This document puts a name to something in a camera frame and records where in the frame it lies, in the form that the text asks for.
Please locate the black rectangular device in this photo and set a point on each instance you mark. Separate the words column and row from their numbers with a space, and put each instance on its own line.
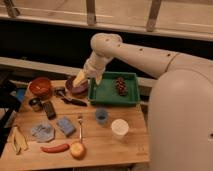
column 49, row 109

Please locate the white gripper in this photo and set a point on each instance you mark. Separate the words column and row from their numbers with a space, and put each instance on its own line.
column 93, row 68

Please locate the green plastic tray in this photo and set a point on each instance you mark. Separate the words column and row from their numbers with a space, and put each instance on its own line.
column 106, row 94

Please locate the red chili pepper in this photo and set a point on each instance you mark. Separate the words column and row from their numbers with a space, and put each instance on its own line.
column 55, row 149

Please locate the small metal cup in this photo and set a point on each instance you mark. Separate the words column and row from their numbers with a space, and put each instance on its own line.
column 36, row 104

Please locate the metal fork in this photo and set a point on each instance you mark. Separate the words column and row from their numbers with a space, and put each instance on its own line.
column 80, row 121

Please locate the white paper cup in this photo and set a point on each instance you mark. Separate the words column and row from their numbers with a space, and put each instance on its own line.
column 119, row 128

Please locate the black dish brush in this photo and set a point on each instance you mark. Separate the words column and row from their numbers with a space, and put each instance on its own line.
column 61, row 93

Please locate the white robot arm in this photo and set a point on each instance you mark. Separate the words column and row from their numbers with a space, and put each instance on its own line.
column 180, row 116

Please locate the dark side furniture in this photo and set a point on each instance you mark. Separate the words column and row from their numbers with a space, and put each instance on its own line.
column 7, row 101

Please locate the blue plastic cup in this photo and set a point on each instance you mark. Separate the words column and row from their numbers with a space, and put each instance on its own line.
column 101, row 116

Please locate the light blue cloth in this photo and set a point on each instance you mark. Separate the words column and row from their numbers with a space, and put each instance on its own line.
column 43, row 132

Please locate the blue sponge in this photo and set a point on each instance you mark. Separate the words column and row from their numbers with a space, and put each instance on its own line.
column 66, row 126

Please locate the dark red grapes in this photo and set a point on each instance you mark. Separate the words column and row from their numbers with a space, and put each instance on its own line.
column 121, row 86

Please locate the purple bowl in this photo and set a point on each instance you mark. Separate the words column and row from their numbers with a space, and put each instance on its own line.
column 76, row 90

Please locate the orange bowl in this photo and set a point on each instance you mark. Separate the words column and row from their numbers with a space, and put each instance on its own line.
column 40, row 86

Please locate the blue object left edge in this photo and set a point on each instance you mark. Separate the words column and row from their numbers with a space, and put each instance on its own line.
column 20, row 93

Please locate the red yellow apple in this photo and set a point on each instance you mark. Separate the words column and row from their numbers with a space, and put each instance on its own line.
column 77, row 150

